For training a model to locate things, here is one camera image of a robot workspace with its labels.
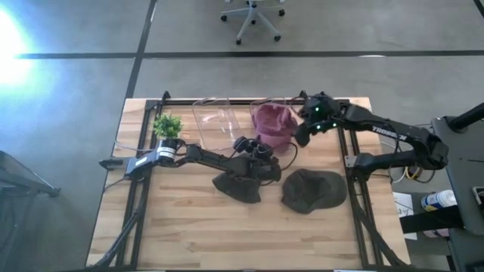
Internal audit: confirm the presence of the green plant in white pot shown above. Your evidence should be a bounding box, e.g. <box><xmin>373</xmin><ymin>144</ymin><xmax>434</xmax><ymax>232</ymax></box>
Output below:
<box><xmin>151</xmin><ymin>112</ymin><xmax>185</xmax><ymax>141</ymax></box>

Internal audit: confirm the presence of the black aluminium frame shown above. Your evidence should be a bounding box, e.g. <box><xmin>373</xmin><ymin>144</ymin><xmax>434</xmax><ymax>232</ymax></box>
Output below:
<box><xmin>90</xmin><ymin>90</ymin><xmax>411</xmax><ymax>270</ymax></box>

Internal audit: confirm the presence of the maroon baseball cap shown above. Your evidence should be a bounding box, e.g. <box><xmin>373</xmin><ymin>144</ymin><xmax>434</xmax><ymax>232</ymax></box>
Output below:
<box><xmin>251</xmin><ymin>104</ymin><xmax>299</xmax><ymax>139</ymax></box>

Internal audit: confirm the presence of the white spray bottle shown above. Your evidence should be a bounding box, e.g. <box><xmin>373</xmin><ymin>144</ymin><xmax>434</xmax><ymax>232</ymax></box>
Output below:
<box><xmin>420</xmin><ymin>189</ymin><xmax>458</xmax><ymax>212</ymax></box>

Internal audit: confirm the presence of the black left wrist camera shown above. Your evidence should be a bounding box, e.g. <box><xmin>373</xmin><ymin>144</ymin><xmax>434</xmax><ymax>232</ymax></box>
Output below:
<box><xmin>232</xmin><ymin>135</ymin><xmax>274</xmax><ymax>158</ymax></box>

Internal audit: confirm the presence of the black table clamp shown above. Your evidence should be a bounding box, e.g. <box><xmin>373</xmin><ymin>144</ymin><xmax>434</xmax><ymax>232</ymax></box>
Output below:
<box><xmin>98</xmin><ymin>156</ymin><xmax>128</xmax><ymax>171</ymax></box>

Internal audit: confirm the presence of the white paper sheet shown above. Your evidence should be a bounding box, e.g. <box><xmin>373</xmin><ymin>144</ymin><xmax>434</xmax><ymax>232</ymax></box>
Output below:
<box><xmin>392</xmin><ymin>191</ymin><xmax>419</xmax><ymax>241</ymax></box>

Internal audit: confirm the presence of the dark olive baseball cap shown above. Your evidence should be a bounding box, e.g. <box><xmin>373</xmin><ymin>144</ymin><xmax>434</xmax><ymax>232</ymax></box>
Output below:
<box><xmin>281</xmin><ymin>168</ymin><xmax>348</xmax><ymax>215</ymax></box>
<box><xmin>212</xmin><ymin>172</ymin><xmax>262</xmax><ymax>204</ymax></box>

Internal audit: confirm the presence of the clear plastic bin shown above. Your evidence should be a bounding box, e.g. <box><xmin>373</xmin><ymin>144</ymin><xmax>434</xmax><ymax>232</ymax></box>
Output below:
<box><xmin>248</xmin><ymin>96</ymin><xmax>300</xmax><ymax>155</ymax></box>
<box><xmin>191</xmin><ymin>97</ymin><xmax>244</xmax><ymax>153</ymax></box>

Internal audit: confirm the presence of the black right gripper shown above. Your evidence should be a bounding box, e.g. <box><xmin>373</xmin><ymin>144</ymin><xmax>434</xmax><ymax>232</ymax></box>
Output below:
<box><xmin>293</xmin><ymin>92</ymin><xmax>343</xmax><ymax>148</ymax></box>

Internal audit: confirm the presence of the dark grey cart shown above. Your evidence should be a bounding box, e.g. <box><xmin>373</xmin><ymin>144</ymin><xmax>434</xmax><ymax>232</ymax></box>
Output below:
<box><xmin>430</xmin><ymin>115</ymin><xmax>484</xmax><ymax>237</ymax></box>

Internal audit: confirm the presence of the black pole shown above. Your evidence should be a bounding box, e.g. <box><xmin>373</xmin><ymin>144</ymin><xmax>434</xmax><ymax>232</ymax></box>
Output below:
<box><xmin>448</xmin><ymin>102</ymin><xmax>484</xmax><ymax>131</ymax></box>

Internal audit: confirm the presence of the dark grey side table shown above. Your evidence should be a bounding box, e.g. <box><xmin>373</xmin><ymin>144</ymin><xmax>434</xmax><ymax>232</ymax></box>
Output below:
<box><xmin>0</xmin><ymin>150</ymin><xmax>61</xmax><ymax>272</ymax></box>

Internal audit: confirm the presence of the white office chair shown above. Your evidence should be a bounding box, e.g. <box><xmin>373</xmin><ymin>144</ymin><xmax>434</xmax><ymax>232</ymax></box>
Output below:
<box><xmin>220</xmin><ymin>0</ymin><xmax>287</xmax><ymax>46</ymax></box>

